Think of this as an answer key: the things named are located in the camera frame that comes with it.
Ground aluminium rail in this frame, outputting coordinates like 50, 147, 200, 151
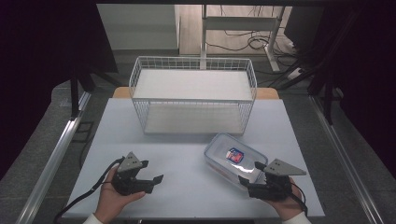
308, 93, 386, 224
14, 91, 92, 224

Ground white power strip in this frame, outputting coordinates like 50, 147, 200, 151
286, 67, 304, 81

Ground white cabinet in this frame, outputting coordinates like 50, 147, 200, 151
95, 3, 181, 51

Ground person's right hand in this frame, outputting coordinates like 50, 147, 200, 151
264, 176, 308, 222

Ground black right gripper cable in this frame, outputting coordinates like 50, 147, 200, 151
289, 181, 309, 217

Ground white wire basket rack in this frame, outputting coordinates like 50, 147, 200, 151
128, 55, 259, 136

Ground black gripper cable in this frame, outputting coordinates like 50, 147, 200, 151
289, 181, 309, 217
53, 156, 126, 224

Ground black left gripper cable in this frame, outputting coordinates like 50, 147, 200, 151
53, 156, 126, 224

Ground person's left hand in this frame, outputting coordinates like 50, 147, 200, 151
93, 167, 147, 224

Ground black metal stand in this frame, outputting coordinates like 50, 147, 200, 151
69, 69, 124, 121
306, 66, 342, 126

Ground black floor cables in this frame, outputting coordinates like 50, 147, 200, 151
205, 5, 309, 88

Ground black floor bracket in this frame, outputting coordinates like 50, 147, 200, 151
72, 119, 95, 144

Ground wooden table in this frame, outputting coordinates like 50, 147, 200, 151
111, 86, 280, 101

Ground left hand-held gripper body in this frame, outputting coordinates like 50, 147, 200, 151
110, 151, 156, 197

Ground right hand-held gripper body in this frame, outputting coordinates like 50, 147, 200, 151
247, 158, 308, 202

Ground white metal desk frame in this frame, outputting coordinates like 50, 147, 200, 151
200, 4, 287, 73

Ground clear plastic food container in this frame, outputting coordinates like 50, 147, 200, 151
204, 133, 269, 191

